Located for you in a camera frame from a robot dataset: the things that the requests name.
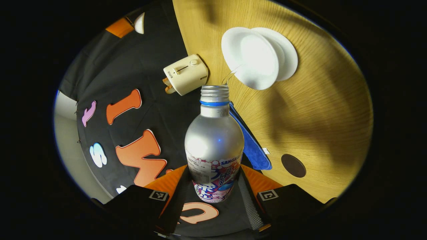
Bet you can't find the dark brown round coaster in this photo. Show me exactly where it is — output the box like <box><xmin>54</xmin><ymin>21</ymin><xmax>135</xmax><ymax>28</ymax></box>
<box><xmin>281</xmin><ymin>154</ymin><xmax>307</xmax><ymax>178</ymax></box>

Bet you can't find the cream toaster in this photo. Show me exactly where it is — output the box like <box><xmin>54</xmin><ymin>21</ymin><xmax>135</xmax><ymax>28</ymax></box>
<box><xmin>163</xmin><ymin>54</ymin><xmax>209</xmax><ymax>96</ymax></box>

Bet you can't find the white teacup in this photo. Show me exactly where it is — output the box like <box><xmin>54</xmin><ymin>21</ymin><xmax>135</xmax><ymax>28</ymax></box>
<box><xmin>221</xmin><ymin>27</ymin><xmax>279</xmax><ymax>90</ymax></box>

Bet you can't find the black backdrop cloth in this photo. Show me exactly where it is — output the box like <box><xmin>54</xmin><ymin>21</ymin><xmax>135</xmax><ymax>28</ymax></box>
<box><xmin>58</xmin><ymin>0</ymin><xmax>254</xmax><ymax>238</ymax></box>

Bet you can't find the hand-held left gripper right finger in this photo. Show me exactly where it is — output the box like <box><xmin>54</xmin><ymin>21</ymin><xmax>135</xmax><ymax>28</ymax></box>
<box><xmin>237</xmin><ymin>164</ymin><xmax>338</xmax><ymax>234</ymax></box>

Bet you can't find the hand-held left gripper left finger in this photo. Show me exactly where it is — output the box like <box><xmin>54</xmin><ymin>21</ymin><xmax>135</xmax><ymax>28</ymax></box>
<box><xmin>100</xmin><ymin>165</ymin><xmax>192</xmax><ymax>235</ymax></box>

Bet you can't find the silver water bottle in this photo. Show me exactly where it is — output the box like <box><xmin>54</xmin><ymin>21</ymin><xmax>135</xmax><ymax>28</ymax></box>
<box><xmin>184</xmin><ymin>85</ymin><xmax>245</xmax><ymax>203</ymax></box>

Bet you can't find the white saucer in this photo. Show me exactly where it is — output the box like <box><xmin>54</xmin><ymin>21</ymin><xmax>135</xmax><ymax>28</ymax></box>
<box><xmin>252</xmin><ymin>27</ymin><xmax>298</xmax><ymax>81</ymax></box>

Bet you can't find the white teacup lid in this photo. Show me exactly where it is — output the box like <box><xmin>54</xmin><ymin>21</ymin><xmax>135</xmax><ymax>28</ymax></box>
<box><xmin>134</xmin><ymin>12</ymin><xmax>145</xmax><ymax>34</ymax></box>

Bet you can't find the blue towel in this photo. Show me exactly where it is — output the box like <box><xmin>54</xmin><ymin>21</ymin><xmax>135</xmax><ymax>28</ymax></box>
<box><xmin>229</xmin><ymin>102</ymin><xmax>272</xmax><ymax>170</ymax></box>

